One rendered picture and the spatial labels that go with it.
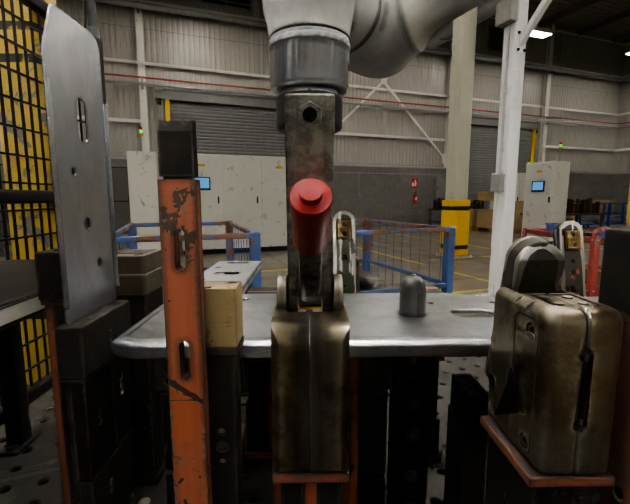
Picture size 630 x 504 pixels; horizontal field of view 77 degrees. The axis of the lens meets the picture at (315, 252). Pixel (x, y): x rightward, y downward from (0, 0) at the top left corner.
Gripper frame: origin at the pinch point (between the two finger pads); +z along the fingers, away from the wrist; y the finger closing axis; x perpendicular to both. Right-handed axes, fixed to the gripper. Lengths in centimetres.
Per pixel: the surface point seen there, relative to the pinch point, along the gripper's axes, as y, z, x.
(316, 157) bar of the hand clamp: -16.8, -11.9, -0.5
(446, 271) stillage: 214, 40, -93
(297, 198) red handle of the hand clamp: -26.3, -8.9, 0.7
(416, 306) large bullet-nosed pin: -1.6, 3.8, -12.6
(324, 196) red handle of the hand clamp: -26.2, -9.0, -0.7
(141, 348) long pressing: -10.5, 5.2, 16.0
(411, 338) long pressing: -9.6, 4.7, -9.9
